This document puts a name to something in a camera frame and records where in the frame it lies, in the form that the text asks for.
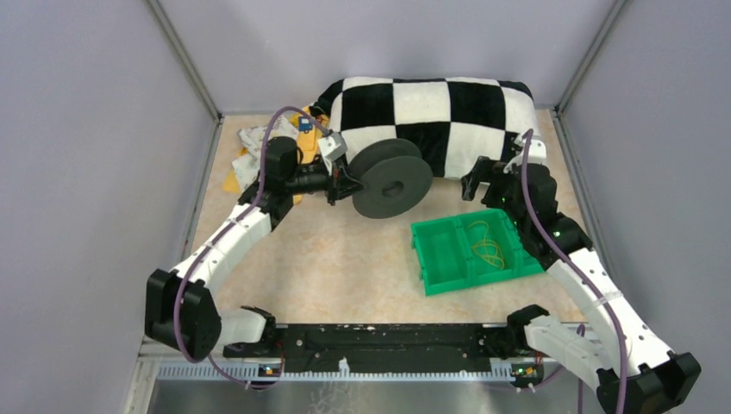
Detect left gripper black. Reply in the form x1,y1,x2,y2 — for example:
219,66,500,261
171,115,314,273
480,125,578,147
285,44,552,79
285,156,369,205

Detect dark grey filament spool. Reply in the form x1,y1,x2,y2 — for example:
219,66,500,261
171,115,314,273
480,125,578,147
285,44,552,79
349,139,434,219

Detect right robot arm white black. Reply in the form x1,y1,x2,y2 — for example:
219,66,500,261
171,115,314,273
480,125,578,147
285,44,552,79
461,156,702,413

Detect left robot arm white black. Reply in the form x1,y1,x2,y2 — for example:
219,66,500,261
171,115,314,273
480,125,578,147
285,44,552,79
144,132,363,362

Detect black white checkered blanket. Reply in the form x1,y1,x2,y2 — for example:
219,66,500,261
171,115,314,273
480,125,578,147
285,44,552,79
308,77,542,179

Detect yellow cloth with truck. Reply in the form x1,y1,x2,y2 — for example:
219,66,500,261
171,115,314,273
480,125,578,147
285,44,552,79
222,112,322,193

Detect green three-compartment bin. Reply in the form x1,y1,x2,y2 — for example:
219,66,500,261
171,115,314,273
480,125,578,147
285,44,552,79
411,209,543,296

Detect white patterned cloth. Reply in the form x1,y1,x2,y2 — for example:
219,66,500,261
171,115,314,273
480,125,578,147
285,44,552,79
231,125,266,192

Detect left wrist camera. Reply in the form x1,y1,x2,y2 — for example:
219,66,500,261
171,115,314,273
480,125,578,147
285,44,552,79
317,132,347,162

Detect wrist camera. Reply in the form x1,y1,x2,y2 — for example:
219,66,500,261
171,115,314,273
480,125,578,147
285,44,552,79
317,132,347,162
514,138,547,165

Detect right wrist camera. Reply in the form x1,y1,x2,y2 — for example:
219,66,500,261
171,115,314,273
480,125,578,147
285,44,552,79
514,138,547,165

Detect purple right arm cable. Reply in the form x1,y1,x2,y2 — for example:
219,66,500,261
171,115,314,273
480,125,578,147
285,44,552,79
518,129,629,414

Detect yellow wire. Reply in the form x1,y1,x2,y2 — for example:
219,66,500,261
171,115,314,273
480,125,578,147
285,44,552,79
465,220,506,271

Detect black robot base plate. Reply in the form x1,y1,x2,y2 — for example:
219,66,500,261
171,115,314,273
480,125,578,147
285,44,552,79
223,323,536,374

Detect grey slotted cable duct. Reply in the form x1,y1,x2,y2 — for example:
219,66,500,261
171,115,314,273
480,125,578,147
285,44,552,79
157,358,538,382

